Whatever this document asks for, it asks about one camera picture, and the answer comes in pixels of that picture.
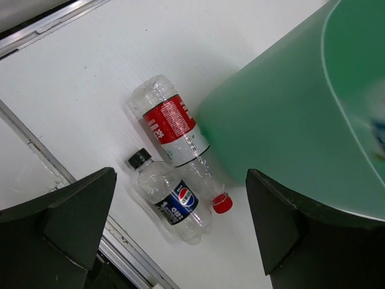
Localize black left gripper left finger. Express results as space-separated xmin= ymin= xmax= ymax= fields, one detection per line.
xmin=1 ymin=167 xmax=117 ymax=288

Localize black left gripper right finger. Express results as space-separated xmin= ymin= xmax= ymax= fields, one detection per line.
xmin=245 ymin=169 xmax=384 ymax=288

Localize clear Pepsi bottle black cap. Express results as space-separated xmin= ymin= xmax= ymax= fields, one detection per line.
xmin=126 ymin=148 xmax=212 ymax=245

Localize clear bottle red label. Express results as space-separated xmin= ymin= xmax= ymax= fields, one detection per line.
xmin=129 ymin=75 xmax=233 ymax=214

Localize green plastic bin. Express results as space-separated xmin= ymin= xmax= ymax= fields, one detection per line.
xmin=197 ymin=1 xmax=384 ymax=219

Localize aluminium table frame rail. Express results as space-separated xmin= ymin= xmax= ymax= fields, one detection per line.
xmin=1 ymin=104 xmax=176 ymax=288

